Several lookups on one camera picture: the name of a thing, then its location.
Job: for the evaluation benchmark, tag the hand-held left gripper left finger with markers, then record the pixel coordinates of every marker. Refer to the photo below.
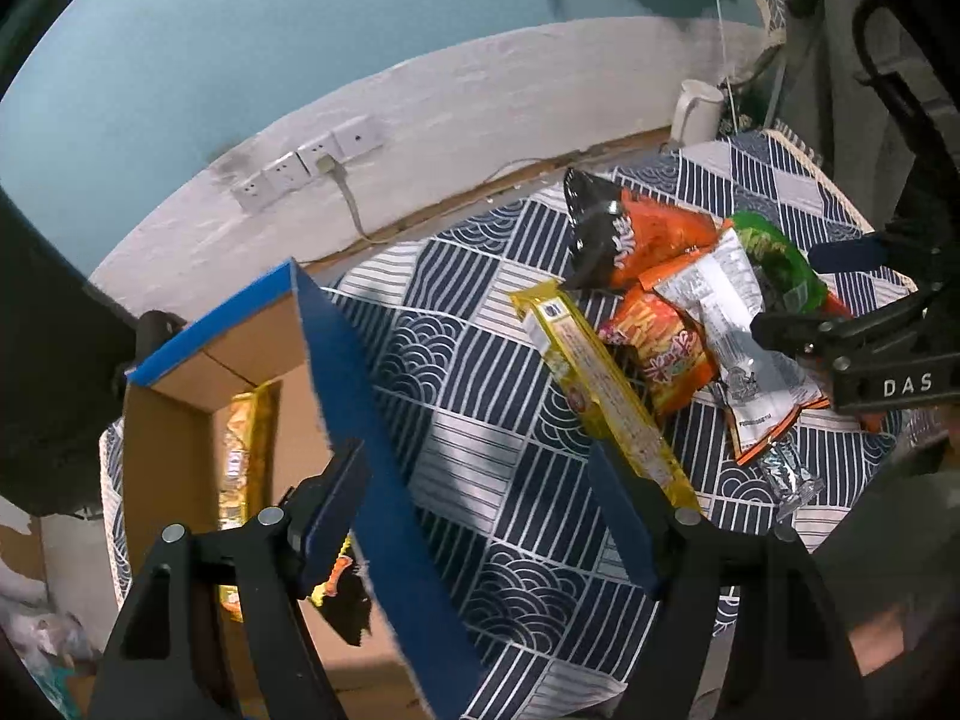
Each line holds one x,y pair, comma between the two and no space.
337,510

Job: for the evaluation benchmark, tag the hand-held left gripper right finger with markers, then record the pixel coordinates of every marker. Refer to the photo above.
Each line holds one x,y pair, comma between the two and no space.
626,517

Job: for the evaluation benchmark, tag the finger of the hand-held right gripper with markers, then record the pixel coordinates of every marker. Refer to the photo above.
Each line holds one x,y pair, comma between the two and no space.
795,334
847,253

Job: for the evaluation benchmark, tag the green snack packet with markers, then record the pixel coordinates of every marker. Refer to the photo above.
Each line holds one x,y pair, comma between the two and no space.
780,259

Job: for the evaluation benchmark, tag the orange and silver snack bag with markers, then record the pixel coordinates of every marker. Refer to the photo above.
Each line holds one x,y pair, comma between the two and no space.
720,300

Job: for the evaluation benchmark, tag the small orange snack packet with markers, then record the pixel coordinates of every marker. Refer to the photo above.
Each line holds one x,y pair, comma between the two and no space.
660,352

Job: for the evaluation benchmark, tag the long yellow snack packet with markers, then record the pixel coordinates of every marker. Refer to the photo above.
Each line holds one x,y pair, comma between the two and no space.
592,375
240,450

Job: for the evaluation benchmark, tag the cardboard box with blue tape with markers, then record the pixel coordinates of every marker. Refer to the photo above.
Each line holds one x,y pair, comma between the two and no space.
172,450

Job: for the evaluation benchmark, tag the black and orange chip bag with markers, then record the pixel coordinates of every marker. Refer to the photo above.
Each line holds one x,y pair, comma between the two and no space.
600,240

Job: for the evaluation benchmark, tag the black and yellow snack packet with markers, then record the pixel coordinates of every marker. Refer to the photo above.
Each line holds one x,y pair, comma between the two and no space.
349,607

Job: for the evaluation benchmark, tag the white jug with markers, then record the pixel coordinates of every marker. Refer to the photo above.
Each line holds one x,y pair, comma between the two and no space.
694,116

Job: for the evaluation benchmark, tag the navy patterned tablecloth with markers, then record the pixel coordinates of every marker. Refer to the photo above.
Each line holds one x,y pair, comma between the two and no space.
480,360

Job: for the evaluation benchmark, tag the hanging patterned cloth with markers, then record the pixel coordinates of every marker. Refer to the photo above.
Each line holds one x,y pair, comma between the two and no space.
775,11

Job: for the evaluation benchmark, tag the crumpled plastic bag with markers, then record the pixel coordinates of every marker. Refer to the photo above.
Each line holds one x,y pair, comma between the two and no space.
37,630

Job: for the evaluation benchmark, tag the black chair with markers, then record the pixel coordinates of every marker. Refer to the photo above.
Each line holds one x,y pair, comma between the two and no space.
45,360

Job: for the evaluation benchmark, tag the white wall socket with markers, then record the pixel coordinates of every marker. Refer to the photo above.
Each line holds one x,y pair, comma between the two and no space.
250,193
311,154
358,136
285,172

